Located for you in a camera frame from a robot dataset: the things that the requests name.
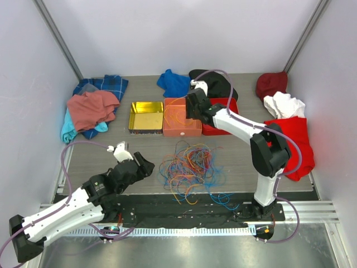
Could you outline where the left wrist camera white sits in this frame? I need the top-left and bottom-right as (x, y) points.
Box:
(107, 141), (134, 162)

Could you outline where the salmon pink shirt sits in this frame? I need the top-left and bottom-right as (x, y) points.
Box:
(67, 90), (120, 132)

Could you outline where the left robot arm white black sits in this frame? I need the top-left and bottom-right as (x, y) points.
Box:
(9, 152), (155, 263)

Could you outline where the red box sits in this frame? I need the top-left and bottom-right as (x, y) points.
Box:
(202, 98), (239, 136)

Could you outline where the blue plaid cloth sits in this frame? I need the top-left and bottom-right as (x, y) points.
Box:
(72, 74), (129, 140)

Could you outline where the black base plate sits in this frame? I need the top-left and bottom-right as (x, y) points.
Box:
(100, 193), (286, 229)

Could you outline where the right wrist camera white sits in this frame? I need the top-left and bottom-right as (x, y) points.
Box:
(190, 80), (208, 95)

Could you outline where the black cloth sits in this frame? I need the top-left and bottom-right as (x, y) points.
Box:
(189, 69), (239, 101)

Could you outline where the aluminium corner post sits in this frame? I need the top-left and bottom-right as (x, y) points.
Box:
(33, 0), (84, 80)
(283, 0), (330, 74)

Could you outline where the cyan cloth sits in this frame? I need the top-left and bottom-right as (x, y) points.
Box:
(60, 109), (108, 144)

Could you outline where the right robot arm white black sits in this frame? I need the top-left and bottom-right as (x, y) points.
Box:
(185, 88), (291, 221)

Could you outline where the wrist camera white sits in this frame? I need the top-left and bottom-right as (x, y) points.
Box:
(107, 141), (134, 162)
(190, 80), (208, 95)

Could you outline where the white cloth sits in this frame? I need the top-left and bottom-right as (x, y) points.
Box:
(263, 92), (306, 119)

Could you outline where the white cable duct rail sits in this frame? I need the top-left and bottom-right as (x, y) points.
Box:
(63, 225), (256, 237)

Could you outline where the right aluminium corner post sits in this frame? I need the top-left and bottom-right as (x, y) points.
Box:
(283, 0), (330, 74)

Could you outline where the left aluminium corner post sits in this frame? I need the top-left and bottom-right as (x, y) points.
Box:
(33, 0), (84, 80)

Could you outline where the coloured wires pile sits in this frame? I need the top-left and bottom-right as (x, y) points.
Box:
(156, 141), (242, 210)

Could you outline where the gold tin box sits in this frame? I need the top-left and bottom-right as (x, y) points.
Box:
(128, 102), (164, 135)

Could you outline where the dark red cloth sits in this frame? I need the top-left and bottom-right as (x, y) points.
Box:
(255, 71), (288, 102)

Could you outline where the yellow wire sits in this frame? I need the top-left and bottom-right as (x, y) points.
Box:
(163, 96), (196, 128)

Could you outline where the bright red cloth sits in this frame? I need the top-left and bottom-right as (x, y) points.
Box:
(264, 116), (315, 181)

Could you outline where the salmon pink box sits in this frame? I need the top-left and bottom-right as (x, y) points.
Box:
(163, 98), (202, 137)

